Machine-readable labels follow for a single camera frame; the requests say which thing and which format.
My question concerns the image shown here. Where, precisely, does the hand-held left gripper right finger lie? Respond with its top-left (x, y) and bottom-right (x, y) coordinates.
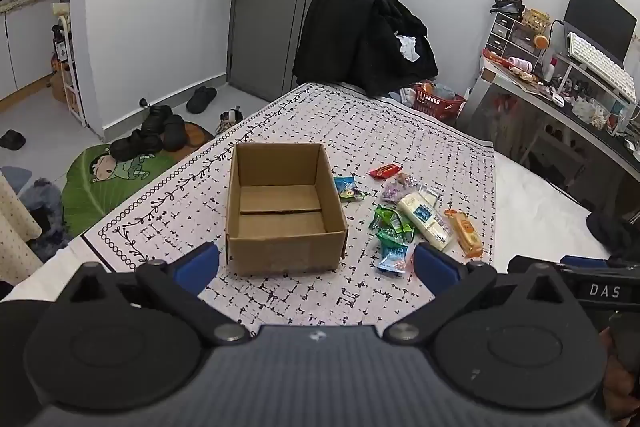
top-left (382, 243), bottom-right (583, 347)

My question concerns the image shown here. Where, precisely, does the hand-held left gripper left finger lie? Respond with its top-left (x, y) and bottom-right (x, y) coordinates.
top-left (67, 243), bottom-right (251, 347)

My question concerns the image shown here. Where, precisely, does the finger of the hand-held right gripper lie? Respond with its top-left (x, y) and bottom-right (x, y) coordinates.
top-left (507, 255), bottom-right (611, 280)

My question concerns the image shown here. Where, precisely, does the light blue snack packet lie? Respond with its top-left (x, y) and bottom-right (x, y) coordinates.
top-left (374, 243), bottom-right (412, 276)

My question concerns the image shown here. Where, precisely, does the orange snack packet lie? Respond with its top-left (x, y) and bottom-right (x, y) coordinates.
top-left (444, 208), bottom-right (485, 258)

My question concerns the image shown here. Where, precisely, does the white cream sandwich packet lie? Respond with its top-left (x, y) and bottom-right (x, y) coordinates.
top-left (397, 188), bottom-right (457, 252)

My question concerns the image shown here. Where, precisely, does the brown cardboard box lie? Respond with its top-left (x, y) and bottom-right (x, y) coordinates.
top-left (224, 142), bottom-right (349, 278)

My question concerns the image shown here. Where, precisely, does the red snack packet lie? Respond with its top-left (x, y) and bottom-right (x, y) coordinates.
top-left (368, 162), bottom-right (405, 180)

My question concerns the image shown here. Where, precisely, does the blue green snack packet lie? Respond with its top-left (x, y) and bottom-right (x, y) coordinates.
top-left (333, 175), bottom-right (368, 202)

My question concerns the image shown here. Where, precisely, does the person's right hand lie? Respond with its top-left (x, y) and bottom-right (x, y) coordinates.
top-left (601, 327), bottom-right (640, 427)

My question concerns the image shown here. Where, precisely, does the dark cloth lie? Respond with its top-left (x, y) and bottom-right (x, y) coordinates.
top-left (585, 211), bottom-right (640, 264)

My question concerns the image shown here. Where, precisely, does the green cartoon floor mat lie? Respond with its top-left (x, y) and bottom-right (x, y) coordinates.
top-left (61, 142), bottom-right (177, 238)

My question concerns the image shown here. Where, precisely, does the brown round floor mat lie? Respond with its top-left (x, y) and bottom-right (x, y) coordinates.
top-left (170, 122), bottom-right (216, 154)

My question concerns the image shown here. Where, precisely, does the black shoe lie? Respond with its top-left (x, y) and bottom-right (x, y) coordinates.
top-left (141, 104), bottom-right (174, 138)
top-left (162, 114), bottom-right (187, 152)
top-left (109, 129), bottom-right (165, 161)

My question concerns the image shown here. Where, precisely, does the black and white printed blanket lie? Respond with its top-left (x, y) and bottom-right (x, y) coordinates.
top-left (82, 82), bottom-right (497, 329)

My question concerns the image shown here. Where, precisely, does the beige sneaker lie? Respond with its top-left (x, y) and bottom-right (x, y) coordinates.
top-left (217, 106), bottom-right (245, 136)

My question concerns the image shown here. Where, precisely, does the white desk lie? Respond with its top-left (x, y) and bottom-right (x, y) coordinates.
top-left (467, 56), bottom-right (640, 188)

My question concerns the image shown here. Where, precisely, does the red plastic basket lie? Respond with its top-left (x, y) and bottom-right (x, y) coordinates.
top-left (410, 83), bottom-right (467, 124)

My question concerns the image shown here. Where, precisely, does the grey blue fuzzy cloth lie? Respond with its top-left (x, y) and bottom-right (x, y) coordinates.
top-left (19, 177), bottom-right (68, 240)

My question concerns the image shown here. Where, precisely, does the clear monitor riser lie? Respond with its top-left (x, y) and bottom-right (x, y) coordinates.
top-left (551, 52), bottom-right (640, 138)

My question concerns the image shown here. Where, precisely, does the black slipper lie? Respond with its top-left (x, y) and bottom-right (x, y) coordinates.
top-left (0, 130), bottom-right (27, 152)
top-left (186, 86), bottom-right (218, 114)

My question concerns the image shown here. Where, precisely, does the light blue cloth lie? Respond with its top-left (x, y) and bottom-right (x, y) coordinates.
top-left (389, 87), bottom-right (417, 108)

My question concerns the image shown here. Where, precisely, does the dotted tablecloth table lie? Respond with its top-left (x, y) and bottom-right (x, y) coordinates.
top-left (0, 168), bottom-right (45, 288)

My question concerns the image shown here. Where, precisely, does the white keyboard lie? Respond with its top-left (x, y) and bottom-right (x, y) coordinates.
top-left (566, 32), bottom-right (640, 105)

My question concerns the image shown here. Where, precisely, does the grey blue floor cushion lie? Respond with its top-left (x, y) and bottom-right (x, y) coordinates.
top-left (0, 166), bottom-right (36, 196)

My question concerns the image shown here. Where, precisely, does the red flat box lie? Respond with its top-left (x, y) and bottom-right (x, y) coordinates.
top-left (481, 48), bottom-right (517, 68)

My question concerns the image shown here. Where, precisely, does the white crumpled cloth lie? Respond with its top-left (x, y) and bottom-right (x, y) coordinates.
top-left (396, 34), bottom-right (422, 62)

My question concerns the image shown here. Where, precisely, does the white shelf rack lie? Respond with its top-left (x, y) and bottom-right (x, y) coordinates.
top-left (50, 3), bottom-right (90, 128)

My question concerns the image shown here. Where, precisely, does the grey drawer organizer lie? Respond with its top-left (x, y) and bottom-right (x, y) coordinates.
top-left (486, 10), bottom-right (532, 55)

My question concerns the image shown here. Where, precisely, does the woven bamboo basket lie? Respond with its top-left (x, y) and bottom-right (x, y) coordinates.
top-left (521, 8), bottom-right (551, 36)

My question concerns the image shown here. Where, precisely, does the chair with black clothes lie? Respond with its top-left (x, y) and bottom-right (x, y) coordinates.
top-left (292, 0), bottom-right (440, 98)

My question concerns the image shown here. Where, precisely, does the black monitor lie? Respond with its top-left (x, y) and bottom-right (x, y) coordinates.
top-left (563, 0), bottom-right (638, 64)

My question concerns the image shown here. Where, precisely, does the black spray bottle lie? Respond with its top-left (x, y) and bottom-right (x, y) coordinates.
top-left (51, 24), bottom-right (72, 74)

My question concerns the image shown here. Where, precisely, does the grey door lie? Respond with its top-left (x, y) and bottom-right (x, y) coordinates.
top-left (226, 0), bottom-right (381, 104)

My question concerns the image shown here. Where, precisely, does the white kitchen cabinet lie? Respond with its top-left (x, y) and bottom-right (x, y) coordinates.
top-left (0, 0), bottom-right (68, 114)

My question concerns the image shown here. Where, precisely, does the black strap bundle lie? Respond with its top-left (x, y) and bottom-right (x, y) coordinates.
top-left (490, 0), bottom-right (526, 16)

